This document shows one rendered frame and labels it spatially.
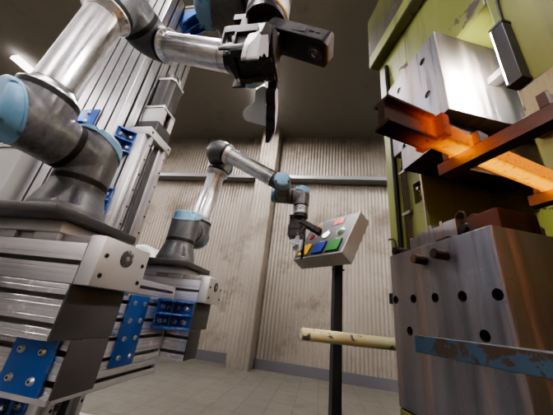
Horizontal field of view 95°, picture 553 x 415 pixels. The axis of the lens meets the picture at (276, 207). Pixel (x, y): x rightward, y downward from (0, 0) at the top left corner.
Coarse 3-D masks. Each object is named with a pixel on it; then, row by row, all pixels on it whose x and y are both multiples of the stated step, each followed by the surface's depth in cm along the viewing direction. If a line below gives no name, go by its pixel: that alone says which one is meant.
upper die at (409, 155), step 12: (468, 132) 89; (528, 144) 93; (408, 156) 101; (420, 156) 94; (432, 156) 93; (528, 156) 90; (540, 156) 92; (408, 168) 101; (420, 168) 101; (432, 168) 100; (456, 180) 106
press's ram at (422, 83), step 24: (432, 48) 98; (456, 48) 98; (480, 48) 101; (408, 72) 112; (432, 72) 96; (456, 72) 92; (480, 72) 95; (408, 96) 108; (432, 96) 93; (456, 96) 87; (480, 96) 90; (504, 96) 93; (456, 120) 88; (480, 120) 87; (504, 120) 87
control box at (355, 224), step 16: (320, 224) 147; (336, 224) 134; (352, 224) 123; (368, 224) 128; (320, 240) 132; (352, 240) 117; (304, 256) 130; (320, 256) 122; (336, 256) 115; (352, 256) 115
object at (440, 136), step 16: (384, 96) 33; (384, 112) 33; (400, 112) 34; (416, 112) 34; (384, 128) 33; (400, 128) 32; (416, 128) 33; (432, 128) 35; (448, 128) 33; (416, 144) 35; (432, 144) 35; (448, 144) 36; (464, 144) 35; (496, 160) 38; (512, 160) 38; (528, 160) 40; (512, 176) 41; (528, 176) 40; (544, 176) 40
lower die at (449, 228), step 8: (440, 224) 79; (448, 224) 76; (456, 224) 73; (424, 232) 85; (432, 232) 82; (440, 232) 78; (448, 232) 75; (456, 232) 73; (416, 240) 88; (424, 240) 85; (432, 240) 81
